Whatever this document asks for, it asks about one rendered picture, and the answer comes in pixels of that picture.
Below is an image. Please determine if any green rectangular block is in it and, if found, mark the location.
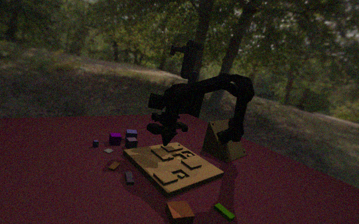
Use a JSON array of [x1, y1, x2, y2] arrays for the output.
[[214, 203, 235, 222]]

